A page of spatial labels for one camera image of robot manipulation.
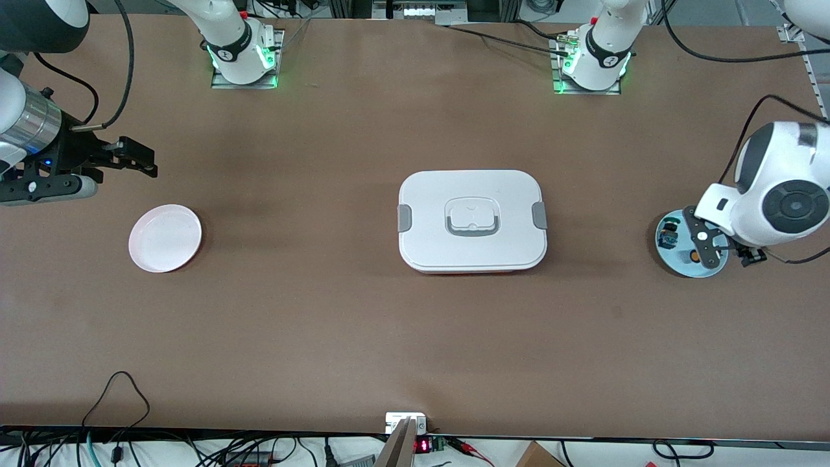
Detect white lidded storage box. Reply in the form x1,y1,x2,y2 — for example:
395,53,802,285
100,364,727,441
397,170,549,276

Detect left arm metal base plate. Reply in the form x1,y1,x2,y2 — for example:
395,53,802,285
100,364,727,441
551,36,622,96

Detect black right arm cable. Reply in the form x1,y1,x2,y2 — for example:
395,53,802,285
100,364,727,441
32,0,135,130

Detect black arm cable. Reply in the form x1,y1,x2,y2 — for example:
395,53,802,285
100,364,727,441
32,0,135,130
661,0,830,265

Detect aluminium frame with light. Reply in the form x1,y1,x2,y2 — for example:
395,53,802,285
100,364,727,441
373,0,468,25

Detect red clip leads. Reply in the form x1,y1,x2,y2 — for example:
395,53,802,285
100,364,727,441
447,438,495,466

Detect black curled floor cable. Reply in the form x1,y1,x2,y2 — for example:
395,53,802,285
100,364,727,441
652,440,715,460

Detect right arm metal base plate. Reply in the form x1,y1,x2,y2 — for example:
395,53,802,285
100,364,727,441
211,27,285,90

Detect black cable across table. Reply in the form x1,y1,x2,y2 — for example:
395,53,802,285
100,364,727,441
436,19,575,58

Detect black looped thin cable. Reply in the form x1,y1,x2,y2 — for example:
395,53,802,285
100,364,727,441
81,371,151,448

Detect black base cables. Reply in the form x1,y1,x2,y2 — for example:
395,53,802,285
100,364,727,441
256,0,318,40

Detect light blue round plate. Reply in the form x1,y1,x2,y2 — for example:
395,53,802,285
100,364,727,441
655,209,731,279

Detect small white socket box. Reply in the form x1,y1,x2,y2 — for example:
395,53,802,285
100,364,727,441
385,413,427,434

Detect brown cardboard box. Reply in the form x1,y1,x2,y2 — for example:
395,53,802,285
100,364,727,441
516,441,566,467

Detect grey metal post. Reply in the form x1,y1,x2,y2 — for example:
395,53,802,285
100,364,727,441
375,418,417,467

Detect pink round plate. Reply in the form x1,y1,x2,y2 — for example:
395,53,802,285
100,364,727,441
128,204,203,273

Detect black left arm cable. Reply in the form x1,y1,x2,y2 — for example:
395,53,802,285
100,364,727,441
661,0,830,265

